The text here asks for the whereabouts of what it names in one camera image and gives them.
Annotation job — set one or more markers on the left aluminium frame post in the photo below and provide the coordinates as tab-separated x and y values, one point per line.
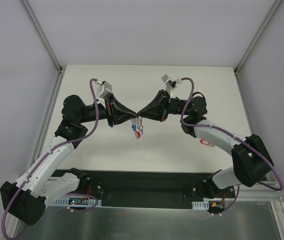
41	34

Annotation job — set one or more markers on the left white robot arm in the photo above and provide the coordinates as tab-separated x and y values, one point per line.
29	196

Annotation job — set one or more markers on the red handled keyring carabiner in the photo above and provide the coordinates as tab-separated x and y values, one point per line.
137	127

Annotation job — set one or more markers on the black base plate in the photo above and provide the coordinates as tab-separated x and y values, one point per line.
130	189

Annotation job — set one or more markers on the aluminium frame post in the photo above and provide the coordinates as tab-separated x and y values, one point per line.
260	31
41	34

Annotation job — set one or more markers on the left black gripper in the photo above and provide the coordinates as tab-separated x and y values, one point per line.
110	111

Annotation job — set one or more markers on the right grey cable duct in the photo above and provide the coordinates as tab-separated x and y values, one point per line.
200	205

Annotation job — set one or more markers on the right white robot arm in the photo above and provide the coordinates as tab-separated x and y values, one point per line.
251	160

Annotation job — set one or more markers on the left grey cable duct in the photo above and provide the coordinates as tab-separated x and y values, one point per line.
74	202

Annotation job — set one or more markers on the grey cable duct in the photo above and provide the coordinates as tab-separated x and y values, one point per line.
200	205
74	202

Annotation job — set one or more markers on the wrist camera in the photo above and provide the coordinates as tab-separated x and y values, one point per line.
171	84
103	91

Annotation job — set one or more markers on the aluminium front rail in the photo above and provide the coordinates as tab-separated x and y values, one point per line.
271	193

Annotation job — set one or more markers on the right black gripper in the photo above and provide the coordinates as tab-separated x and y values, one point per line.
164	105

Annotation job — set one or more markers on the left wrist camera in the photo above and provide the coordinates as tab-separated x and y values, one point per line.
103	91

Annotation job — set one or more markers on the right aluminium frame post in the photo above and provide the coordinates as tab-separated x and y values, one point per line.
260	31

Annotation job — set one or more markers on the red tag key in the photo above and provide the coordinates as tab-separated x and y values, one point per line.
206	143

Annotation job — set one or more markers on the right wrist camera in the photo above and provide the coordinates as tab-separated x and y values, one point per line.
171	84

